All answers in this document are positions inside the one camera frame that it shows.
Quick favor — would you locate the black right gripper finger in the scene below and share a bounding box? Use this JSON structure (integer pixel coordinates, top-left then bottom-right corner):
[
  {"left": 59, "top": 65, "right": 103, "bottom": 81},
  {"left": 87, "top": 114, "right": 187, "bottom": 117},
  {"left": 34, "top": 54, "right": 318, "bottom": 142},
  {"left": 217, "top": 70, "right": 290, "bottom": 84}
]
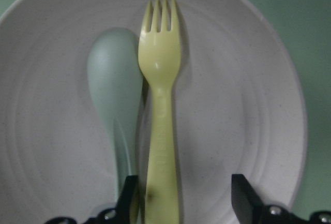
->
[{"left": 231, "top": 174, "right": 264, "bottom": 224}]

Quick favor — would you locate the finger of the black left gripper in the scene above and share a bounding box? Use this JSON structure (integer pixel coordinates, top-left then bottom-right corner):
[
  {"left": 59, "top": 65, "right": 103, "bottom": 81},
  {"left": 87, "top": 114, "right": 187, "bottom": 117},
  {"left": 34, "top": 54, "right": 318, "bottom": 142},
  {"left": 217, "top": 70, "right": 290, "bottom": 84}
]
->
[{"left": 114, "top": 175, "right": 139, "bottom": 224}]

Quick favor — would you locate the white speckled plate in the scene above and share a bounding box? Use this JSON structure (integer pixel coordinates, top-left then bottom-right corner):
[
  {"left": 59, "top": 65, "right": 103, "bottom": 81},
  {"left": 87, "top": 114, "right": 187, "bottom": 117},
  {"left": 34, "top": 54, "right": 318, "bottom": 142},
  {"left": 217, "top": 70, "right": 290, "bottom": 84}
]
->
[{"left": 0, "top": 0, "right": 309, "bottom": 224}]

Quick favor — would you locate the yellow plastic fork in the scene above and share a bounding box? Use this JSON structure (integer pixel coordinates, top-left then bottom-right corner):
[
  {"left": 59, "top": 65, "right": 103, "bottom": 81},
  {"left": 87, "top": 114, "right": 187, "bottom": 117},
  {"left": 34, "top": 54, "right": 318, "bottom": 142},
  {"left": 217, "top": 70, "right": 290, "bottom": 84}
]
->
[{"left": 138, "top": 0, "right": 182, "bottom": 223}]

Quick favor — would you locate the pale green plastic spoon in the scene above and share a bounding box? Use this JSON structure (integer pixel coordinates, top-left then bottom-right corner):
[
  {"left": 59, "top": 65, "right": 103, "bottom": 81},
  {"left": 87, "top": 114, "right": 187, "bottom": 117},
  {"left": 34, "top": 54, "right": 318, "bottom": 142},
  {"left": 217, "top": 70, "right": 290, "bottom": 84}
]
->
[{"left": 87, "top": 28, "right": 143, "bottom": 197}]

